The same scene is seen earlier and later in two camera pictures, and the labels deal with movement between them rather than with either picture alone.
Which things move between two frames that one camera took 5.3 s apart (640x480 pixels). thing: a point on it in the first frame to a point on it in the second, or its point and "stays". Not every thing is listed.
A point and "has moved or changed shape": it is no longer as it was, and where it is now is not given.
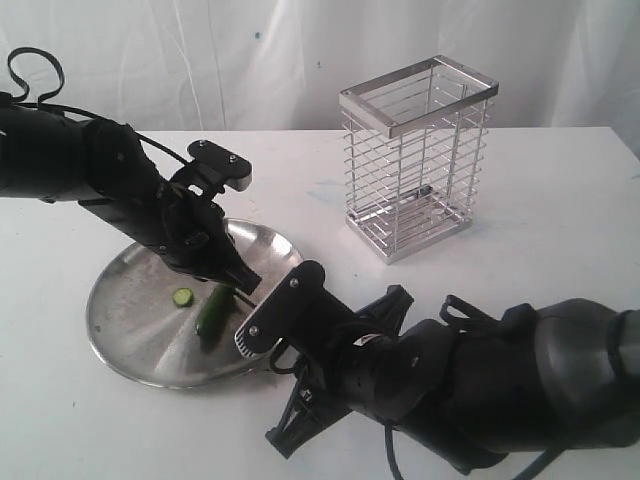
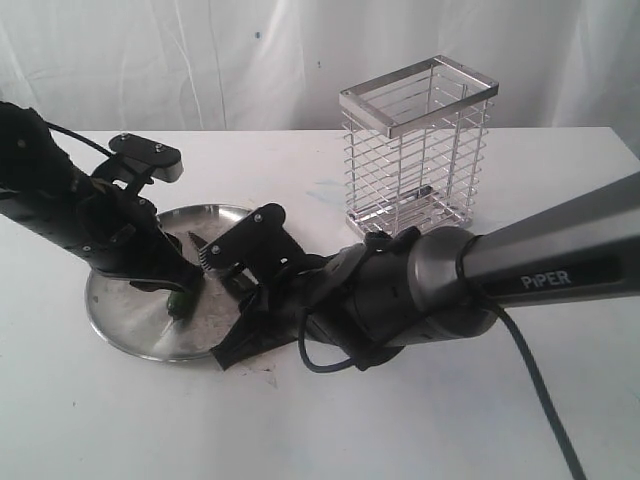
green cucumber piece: (215, 311) to (182, 305)
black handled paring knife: (238, 293) has moved or changed shape
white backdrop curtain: (233, 65) stays
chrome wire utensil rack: (414, 146) stays
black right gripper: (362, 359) to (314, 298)
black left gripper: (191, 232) to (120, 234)
